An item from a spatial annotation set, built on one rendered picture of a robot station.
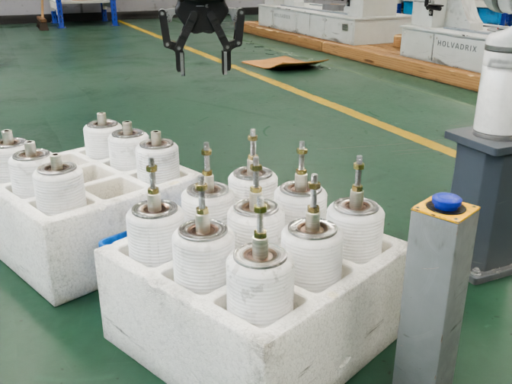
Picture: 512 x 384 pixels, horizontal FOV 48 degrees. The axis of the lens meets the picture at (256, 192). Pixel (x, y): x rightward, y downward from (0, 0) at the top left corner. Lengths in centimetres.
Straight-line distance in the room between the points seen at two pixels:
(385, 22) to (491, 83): 322
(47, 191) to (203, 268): 43
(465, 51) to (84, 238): 263
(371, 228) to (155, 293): 36
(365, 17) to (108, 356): 357
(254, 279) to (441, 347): 30
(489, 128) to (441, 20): 256
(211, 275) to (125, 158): 58
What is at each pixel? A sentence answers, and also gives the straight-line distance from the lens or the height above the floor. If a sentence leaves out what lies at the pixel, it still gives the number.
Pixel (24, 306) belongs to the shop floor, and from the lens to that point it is 124.
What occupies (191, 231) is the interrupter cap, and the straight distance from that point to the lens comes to 88.
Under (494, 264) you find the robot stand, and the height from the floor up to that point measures 3.
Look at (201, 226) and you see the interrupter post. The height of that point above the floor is 26.
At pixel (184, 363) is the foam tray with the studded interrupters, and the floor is 7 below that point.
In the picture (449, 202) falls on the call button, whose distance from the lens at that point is 82.
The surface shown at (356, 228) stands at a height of 23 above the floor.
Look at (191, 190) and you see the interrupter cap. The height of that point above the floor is 25.
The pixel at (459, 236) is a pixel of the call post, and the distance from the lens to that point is 81.
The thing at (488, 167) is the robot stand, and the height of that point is 25.
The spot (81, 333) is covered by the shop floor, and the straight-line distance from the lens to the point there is 113.
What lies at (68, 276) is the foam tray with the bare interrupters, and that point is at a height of 6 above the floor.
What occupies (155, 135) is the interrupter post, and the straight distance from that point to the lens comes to 129.
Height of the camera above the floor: 63
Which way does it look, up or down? 22 degrees down
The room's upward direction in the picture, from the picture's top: straight up
